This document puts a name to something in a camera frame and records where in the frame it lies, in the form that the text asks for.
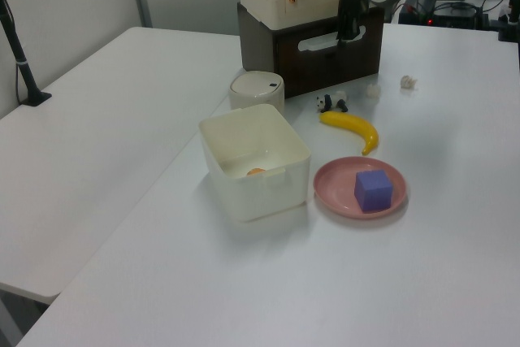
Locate black computer box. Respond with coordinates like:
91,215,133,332
400,0,488,29

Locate brown drawer white handle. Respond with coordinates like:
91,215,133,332
275,7,385,64

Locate brown drawer dark knob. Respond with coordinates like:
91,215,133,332
278,36,384,99

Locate black clamp stand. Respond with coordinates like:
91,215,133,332
497,0,520,43

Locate cream plastic storage box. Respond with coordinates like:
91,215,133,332
197,103,313,224

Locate yellow banana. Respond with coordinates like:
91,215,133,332
318,110,379,157

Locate black camera stand pole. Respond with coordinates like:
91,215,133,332
0,0,53,107

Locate toy panda figure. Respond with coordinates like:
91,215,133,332
315,90,349,114

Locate small white lidded bin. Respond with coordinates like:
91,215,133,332
227,70,286,115

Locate brown drawer cabinet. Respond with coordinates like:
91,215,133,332
237,1,386,99

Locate pink plate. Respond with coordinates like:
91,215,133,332
312,155,409,220

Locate purple cube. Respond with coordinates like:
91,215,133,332
353,169,394,214

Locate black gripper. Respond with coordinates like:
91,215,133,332
336,0,370,46

